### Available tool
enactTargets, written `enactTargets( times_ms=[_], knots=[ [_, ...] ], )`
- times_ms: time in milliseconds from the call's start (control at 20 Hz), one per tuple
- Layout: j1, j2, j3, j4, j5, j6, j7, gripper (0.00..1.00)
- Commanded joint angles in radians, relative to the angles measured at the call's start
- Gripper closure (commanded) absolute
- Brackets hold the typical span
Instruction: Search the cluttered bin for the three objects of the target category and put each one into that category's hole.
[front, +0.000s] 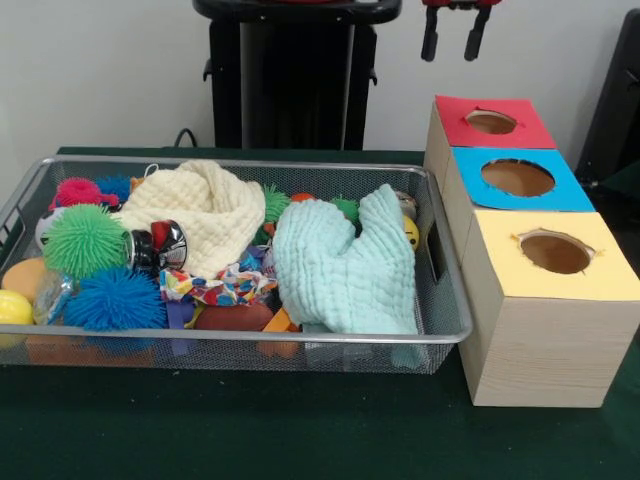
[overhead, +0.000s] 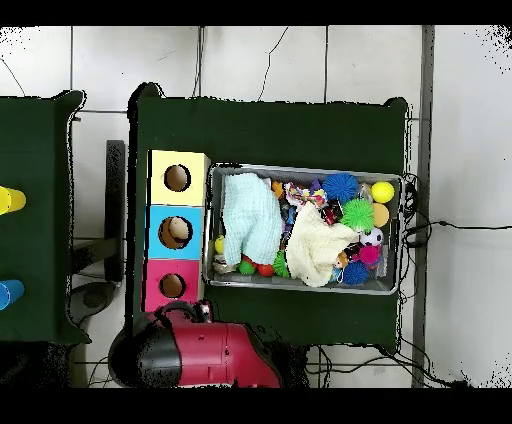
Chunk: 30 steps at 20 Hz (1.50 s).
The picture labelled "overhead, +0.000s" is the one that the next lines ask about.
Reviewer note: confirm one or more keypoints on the wooden box with three holes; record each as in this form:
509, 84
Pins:
188, 248

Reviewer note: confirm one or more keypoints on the grey round floor base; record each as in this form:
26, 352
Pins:
94, 298

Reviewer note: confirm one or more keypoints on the colourful patterned cloth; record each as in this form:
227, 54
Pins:
298, 195

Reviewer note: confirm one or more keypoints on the black upright panel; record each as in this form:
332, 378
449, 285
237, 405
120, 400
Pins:
115, 200

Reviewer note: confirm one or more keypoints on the pale orange ball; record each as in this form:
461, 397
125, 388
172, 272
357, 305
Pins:
382, 215

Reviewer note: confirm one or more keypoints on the large blue spiky ball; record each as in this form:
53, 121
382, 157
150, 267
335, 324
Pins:
340, 187

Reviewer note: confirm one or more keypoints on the light blue waffle cloth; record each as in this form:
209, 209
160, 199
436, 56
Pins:
252, 220

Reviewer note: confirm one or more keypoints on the large green spiky ball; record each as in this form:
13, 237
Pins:
357, 215

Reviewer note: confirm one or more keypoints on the yellow plastic cup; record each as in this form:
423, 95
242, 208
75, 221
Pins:
14, 200

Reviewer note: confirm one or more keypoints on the shallow metal mesh bin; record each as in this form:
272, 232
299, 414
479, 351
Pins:
280, 170

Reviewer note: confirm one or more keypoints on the dark green tablecloth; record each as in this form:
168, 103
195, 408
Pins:
280, 132
36, 140

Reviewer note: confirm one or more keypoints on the cream waffle cloth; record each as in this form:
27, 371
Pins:
316, 248

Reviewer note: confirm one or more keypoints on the small soccer ball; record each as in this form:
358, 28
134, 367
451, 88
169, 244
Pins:
372, 237

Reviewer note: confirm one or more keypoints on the crushed black red can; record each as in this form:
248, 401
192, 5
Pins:
331, 214

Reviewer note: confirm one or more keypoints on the blue plastic cup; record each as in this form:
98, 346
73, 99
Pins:
12, 292

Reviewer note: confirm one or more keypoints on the small blue spiky ball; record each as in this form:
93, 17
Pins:
355, 272

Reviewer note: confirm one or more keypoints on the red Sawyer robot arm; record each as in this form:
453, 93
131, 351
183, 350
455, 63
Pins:
208, 352

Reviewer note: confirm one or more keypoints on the pink spiky ball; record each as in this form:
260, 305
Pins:
368, 254

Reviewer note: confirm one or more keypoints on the plain yellow ball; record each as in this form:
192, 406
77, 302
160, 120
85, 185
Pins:
382, 192

